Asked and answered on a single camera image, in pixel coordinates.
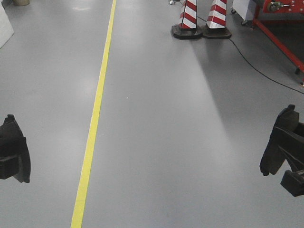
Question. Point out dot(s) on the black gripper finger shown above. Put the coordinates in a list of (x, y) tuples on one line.
[(293, 182), (291, 145), (10, 167)]

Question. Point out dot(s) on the grey brake pad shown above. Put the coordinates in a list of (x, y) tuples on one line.
[(272, 158), (12, 143)]

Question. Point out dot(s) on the red white cone right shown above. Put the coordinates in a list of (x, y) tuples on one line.
[(215, 27)]

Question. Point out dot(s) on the red white cone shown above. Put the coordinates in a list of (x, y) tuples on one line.
[(187, 27), (215, 27)]

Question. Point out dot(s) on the red white cone left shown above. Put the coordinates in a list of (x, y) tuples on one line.
[(187, 27)]

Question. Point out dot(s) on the cardboard tube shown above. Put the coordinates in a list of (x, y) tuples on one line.
[(21, 2)]

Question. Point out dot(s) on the red metal frame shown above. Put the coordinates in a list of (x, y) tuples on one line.
[(282, 21)]

